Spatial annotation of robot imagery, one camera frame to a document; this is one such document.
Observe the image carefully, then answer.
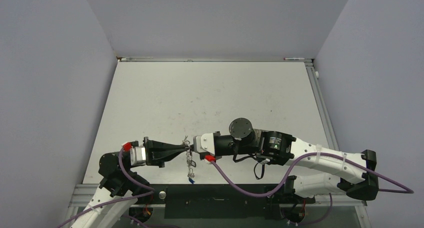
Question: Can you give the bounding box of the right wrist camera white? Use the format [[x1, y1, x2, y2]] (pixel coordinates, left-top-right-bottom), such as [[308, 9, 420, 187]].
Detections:
[[193, 133, 216, 160]]

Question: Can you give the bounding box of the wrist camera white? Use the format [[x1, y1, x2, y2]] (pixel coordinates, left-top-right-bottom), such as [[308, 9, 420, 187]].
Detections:
[[129, 146, 147, 167], [193, 133, 216, 160]]

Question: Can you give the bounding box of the aluminium table frame rail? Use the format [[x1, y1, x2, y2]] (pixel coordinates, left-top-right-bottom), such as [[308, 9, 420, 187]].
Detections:
[[304, 59, 372, 228]]

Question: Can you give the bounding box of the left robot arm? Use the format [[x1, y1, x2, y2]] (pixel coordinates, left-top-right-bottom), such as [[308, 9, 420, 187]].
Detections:
[[60, 137, 193, 228]]

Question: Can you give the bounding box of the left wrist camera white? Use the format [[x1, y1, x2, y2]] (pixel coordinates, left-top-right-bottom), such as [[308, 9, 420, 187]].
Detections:
[[129, 146, 147, 167]]

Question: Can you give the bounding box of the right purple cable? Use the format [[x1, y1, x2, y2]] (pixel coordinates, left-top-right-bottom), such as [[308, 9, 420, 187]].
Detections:
[[208, 151, 415, 199]]

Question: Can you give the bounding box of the metal disc keyring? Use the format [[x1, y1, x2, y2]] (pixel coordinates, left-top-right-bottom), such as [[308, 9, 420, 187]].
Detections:
[[182, 135, 197, 180]]

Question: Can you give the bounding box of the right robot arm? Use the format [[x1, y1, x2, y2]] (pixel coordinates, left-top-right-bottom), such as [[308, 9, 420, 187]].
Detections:
[[205, 118, 379, 202]]

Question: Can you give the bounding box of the red white marker pen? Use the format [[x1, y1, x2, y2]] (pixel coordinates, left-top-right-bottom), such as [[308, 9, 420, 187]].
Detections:
[[283, 57, 306, 61]]

